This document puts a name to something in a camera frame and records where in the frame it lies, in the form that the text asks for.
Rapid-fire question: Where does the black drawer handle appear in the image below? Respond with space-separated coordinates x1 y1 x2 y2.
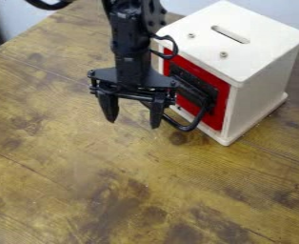
159 62 219 132

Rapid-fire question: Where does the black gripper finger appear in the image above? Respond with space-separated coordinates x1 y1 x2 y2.
98 93 120 123
150 101 166 129

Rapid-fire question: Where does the white wooden box cabinet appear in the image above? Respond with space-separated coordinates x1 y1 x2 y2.
159 0 299 146

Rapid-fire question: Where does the red drawer front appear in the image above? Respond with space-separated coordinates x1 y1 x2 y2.
163 55 231 131

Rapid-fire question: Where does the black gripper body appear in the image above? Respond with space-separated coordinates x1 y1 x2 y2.
88 12 178 107

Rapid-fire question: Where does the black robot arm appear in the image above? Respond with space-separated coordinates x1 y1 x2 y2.
88 0 179 129

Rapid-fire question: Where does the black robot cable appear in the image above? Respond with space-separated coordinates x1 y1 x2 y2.
24 0 79 11

